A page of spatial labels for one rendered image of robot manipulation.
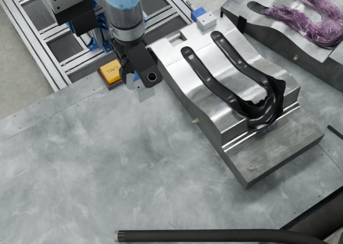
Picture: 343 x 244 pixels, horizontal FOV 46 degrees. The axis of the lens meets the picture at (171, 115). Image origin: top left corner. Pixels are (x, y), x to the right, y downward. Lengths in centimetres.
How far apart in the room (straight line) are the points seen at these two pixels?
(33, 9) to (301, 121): 168
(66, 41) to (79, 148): 109
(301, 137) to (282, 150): 7
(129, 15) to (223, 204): 56
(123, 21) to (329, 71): 67
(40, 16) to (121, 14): 154
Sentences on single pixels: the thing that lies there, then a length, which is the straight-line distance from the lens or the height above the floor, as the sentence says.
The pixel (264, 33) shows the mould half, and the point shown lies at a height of 85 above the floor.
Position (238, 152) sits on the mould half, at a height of 86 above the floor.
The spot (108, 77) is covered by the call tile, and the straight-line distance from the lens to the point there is 126.
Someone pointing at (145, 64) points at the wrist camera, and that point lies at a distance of 95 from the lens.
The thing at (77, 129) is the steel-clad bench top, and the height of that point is 80.
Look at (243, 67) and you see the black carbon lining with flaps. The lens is 121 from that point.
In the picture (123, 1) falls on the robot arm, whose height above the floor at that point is 128.
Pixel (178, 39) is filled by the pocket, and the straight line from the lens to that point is 129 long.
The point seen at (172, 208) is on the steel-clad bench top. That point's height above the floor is 80.
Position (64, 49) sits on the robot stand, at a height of 21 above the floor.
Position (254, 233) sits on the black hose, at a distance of 99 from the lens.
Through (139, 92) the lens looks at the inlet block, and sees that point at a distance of 107.
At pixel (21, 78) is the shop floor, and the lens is 242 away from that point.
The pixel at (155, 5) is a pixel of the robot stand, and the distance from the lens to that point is 228.
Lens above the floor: 187
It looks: 62 degrees down
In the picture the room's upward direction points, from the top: 5 degrees counter-clockwise
